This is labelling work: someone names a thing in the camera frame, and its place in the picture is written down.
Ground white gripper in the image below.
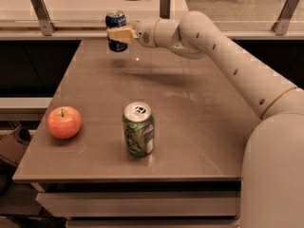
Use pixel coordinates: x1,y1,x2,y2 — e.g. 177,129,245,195
107,18,158,48

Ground blue pepsi can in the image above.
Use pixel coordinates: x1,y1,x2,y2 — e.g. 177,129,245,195
105,9,127,52

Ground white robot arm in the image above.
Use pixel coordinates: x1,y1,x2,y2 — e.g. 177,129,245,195
107,11,304,228

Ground green soda can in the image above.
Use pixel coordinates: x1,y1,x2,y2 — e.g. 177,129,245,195
123,102,155,157

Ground red apple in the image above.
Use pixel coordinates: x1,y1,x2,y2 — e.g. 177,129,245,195
47,106,82,139

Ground dark chair at left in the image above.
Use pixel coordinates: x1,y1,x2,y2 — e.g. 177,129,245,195
0,126,31,166

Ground grey table drawer front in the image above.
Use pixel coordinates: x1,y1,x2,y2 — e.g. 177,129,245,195
36,191,240,218

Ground middle metal railing bracket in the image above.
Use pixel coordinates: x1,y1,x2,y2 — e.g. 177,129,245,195
160,0,171,19

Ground metal railing bracket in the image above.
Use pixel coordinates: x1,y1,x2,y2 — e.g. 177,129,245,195
30,0,56,36
272,0,300,36
160,0,171,19

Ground left metal railing bracket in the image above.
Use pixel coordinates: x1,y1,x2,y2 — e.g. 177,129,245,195
30,0,56,36

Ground right metal railing bracket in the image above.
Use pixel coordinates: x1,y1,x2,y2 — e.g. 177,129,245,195
272,0,300,36

